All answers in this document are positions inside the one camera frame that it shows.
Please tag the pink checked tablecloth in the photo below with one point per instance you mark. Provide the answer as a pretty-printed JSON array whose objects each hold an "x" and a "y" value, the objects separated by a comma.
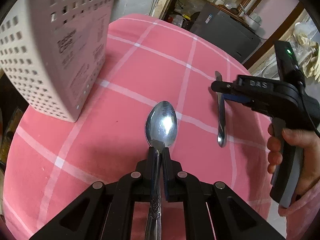
[{"x": 52, "y": 161}]

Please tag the yellow rubber gloves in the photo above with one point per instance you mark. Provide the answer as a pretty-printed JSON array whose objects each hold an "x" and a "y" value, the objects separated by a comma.
[{"x": 308, "y": 50}]

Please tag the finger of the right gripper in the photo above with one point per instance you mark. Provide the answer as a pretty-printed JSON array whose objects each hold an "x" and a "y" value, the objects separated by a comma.
[
  {"x": 230, "y": 87},
  {"x": 237, "y": 98}
]

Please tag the large silver spoon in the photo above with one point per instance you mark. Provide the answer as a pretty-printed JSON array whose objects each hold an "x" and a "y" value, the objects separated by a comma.
[{"x": 161, "y": 132}]

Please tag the white perforated utensil basket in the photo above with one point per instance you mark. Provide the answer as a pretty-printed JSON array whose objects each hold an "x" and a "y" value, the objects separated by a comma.
[{"x": 53, "y": 50}]

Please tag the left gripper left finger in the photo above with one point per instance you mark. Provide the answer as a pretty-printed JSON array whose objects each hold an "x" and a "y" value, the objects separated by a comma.
[{"x": 103, "y": 211}]

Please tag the dark grey cabinet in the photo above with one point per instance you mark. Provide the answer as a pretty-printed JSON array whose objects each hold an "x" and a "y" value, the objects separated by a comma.
[{"x": 218, "y": 28}]

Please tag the pink sleeve forearm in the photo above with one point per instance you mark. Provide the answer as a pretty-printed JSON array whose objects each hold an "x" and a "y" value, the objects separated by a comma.
[{"x": 301, "y": 213}]

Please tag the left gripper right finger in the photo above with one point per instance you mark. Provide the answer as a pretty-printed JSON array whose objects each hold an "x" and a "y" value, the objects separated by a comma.
[{"x": 212, "y": 211}]

